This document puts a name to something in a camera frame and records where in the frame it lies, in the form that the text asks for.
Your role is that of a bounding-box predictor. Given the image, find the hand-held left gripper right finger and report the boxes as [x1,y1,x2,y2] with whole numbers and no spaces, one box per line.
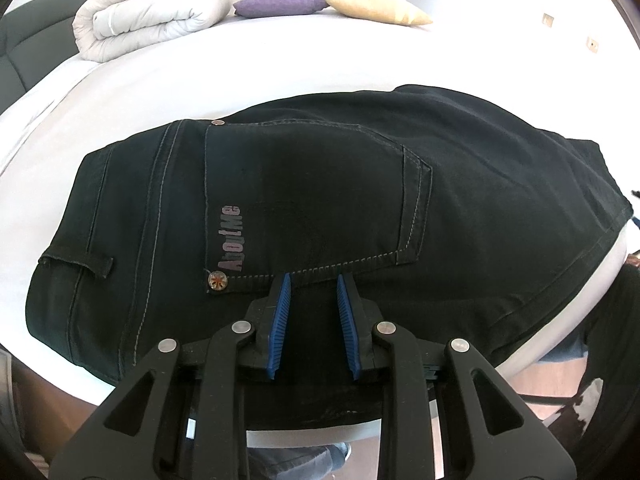
[336,274,576,480]

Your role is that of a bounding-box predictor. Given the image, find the black white patterned cloth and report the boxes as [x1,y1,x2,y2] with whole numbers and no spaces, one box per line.
[547,265,640,466]

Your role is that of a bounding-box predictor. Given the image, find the folded beige duvet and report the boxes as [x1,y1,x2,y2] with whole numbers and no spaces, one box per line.
[72,0,240,64]

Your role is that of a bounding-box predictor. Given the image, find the person's jeans leg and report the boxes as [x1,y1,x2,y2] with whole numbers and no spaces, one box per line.
[247,441,353,480]

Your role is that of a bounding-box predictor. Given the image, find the bed with white sheet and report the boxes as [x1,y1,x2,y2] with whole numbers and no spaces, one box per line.
[0,0,632,413]

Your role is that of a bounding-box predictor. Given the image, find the dark grey padded headboard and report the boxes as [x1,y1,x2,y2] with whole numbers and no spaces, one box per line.
[0,0,97,113]

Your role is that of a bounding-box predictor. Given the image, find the black denim pants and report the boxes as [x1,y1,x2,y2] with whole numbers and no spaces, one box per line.
[25,84,633,431]

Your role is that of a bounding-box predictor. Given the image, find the black cable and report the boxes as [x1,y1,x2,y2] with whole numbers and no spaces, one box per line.
[517,392,581,408]

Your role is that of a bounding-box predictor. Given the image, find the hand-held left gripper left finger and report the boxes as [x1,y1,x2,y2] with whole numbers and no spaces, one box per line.
[50,274,292,480]

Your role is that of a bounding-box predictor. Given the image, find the purple pillow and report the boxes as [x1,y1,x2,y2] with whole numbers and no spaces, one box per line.
[233,0,331,18]

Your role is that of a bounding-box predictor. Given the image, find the yellow pillow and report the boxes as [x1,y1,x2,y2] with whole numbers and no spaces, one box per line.
[324,0,434,27]

